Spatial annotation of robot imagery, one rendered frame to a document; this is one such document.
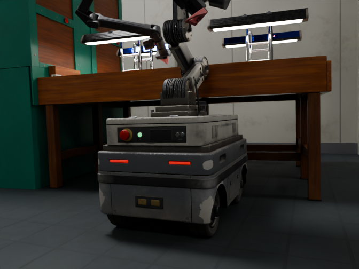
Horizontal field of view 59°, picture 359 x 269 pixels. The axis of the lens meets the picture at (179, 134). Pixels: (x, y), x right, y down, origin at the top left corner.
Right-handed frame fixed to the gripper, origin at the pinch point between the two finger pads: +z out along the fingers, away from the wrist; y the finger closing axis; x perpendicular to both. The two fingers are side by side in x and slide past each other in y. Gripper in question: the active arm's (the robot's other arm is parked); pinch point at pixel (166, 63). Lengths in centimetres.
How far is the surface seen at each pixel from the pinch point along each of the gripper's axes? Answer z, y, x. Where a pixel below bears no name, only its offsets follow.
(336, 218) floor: 13, -94, 96
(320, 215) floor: 16, -88, 94
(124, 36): -8.9, 34.1, -22.2
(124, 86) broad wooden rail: -7.1, 21.3, 26.4
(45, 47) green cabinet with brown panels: -18, 88, -6
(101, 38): -9, 53, -23
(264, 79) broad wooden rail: -7, -63, 27
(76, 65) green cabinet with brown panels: 13, 87, -21
